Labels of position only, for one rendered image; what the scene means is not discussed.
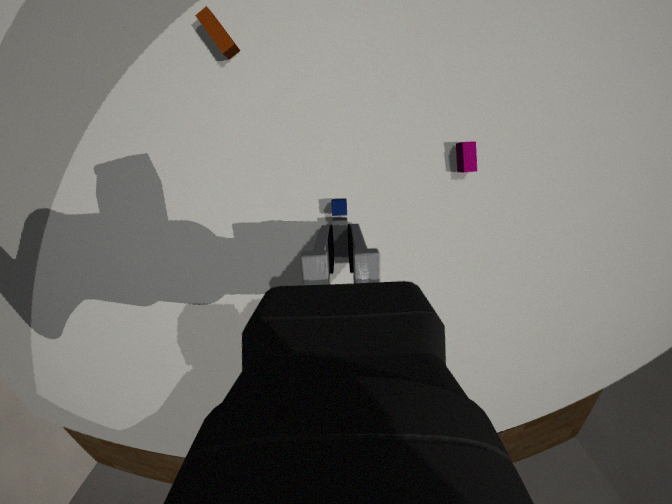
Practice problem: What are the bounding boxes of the small magenta block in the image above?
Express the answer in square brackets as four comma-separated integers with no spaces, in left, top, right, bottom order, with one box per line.
[456,141,477,172]

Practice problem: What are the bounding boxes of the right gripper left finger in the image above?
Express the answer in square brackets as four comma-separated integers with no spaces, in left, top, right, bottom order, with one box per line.
[300,225,334,285]

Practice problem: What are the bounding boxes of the small blue block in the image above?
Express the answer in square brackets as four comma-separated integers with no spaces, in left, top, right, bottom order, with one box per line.
[331,199,347,216]

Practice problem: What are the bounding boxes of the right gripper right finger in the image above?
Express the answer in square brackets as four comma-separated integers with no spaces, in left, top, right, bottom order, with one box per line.
[347,224,380,283]

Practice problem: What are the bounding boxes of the orange rectangular bar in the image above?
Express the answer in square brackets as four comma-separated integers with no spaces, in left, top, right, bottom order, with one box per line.
[195,6,240,60]

